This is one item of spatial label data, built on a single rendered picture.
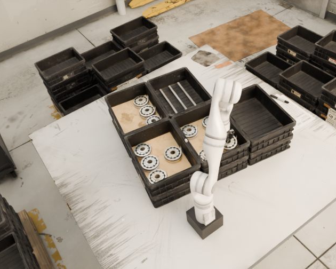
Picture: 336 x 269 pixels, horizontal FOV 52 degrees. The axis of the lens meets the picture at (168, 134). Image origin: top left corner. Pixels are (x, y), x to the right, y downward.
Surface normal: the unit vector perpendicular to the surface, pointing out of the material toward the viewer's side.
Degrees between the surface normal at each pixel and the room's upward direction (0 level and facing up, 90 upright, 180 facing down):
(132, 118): 0
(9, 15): 90
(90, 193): 0
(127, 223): 0
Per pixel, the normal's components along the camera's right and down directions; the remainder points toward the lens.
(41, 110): -0.11, -0.67
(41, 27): 0.56, 0.57
